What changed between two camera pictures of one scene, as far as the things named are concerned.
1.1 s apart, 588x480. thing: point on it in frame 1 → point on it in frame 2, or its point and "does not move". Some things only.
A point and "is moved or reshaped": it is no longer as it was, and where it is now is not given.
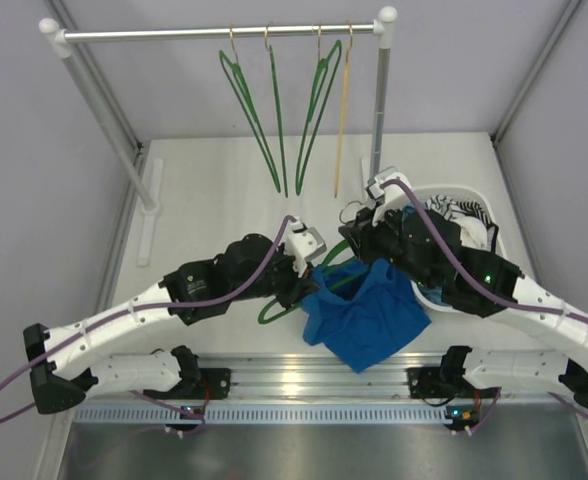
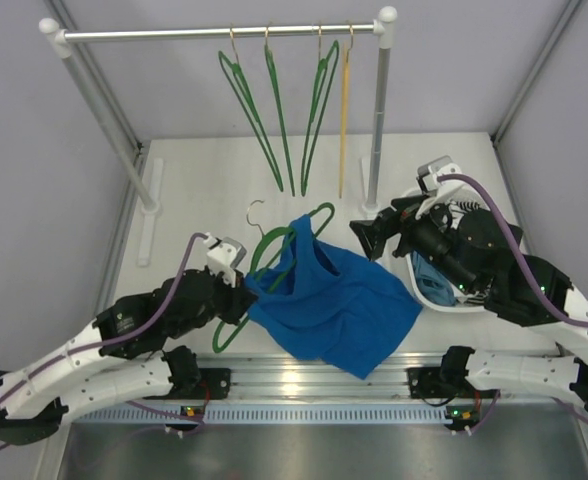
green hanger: [296, 310] → [242, 325]
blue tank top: [359, 309] is moved or reshaped
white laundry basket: [457, 191] does not move
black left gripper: [294, 284] → [233, 301]
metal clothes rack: [144, 172] does not move
